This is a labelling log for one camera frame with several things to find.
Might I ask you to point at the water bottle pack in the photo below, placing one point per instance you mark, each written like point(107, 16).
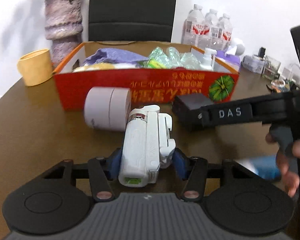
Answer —
point(207, 31)

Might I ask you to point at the glass jar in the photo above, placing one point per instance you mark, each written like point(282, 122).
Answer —
point(271, 67)

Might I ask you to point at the white spray bottle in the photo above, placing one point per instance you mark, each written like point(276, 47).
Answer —
point(208, 60)

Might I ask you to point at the green bubble wrap bag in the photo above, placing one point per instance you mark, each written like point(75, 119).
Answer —
point(173, 59)

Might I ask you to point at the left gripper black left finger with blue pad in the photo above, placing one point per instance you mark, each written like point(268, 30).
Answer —
point(101, 171)

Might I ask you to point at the green spray bottle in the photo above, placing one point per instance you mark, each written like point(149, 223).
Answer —
point(153, 64)

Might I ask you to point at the red orange cardboard box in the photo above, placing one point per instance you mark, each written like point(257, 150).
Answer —
point(146, 85)

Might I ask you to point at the white charger plug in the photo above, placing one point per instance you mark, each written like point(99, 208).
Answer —
point(291, 72)

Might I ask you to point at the purple textured vase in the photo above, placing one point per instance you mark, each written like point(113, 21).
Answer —
point(63, 26)

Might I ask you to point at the black paper bag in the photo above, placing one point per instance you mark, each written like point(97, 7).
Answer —
point(131, 20)

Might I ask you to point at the yellow ceramic mug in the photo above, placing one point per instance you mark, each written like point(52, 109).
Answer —
point(35, 67)

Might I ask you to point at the blue white cream tube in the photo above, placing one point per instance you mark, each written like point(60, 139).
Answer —
point(263, 166)

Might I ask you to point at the orange white plush toy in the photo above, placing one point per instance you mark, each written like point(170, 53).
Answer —
point(104, 66)

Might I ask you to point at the black charger block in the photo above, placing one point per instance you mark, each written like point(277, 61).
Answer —
point(187, 109)

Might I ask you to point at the purple knitted cloth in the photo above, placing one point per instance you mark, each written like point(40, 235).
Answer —
point(113, 55)

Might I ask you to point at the dark snack packet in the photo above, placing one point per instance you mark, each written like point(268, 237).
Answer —
point(278, 86)

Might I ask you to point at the white cylindrical jar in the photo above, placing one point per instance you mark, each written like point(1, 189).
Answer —
point(107, 108)

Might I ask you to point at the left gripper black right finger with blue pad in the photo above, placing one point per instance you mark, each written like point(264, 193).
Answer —
point(193, 171)

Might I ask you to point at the purple tissue pack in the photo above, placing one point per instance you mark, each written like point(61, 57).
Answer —
point(232, 60)

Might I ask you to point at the white handheld device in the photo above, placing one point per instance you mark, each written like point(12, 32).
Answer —
point(147, 146)

